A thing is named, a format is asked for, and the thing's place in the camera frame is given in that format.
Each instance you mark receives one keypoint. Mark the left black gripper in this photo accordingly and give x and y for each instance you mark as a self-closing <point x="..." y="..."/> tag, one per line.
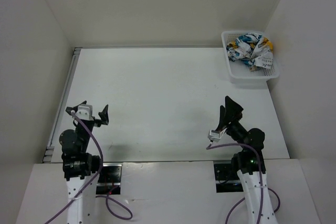
<point x="104" y="116"/>

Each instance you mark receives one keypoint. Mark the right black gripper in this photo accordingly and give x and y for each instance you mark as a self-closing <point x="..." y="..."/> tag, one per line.
<point x="233" y="110"/>

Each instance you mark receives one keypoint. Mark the patterned white teal yellow shorts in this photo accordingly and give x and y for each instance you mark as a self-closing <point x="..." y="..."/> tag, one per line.
<point x="252" y="49"/>

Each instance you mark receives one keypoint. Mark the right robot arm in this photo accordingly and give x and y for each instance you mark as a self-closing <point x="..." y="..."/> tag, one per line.
<point x="248" y="163"/>

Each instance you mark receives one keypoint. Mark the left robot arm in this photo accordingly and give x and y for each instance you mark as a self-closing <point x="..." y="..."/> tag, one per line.
<point x="82" y="161"/>

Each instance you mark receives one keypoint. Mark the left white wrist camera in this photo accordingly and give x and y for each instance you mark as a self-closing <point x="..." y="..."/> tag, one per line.
<point x="84" y="112"/>

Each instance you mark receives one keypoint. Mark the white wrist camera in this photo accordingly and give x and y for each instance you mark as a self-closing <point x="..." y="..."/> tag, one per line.
<point x="214" y="136"/>
<point x="84" y="112"/>

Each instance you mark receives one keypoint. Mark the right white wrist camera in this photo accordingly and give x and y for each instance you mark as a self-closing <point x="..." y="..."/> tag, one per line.
<point x="214" y="136"/>

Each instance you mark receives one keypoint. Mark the aluminium table edge rail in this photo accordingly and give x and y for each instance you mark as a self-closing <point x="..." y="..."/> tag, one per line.
<point x="48" y="153"/>

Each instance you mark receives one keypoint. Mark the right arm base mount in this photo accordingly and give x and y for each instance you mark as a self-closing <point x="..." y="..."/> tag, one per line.
<point x="226" y="178"/>

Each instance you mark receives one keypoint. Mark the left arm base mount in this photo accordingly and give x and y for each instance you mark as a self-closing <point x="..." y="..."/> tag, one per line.
<point x="109" y="182"/>

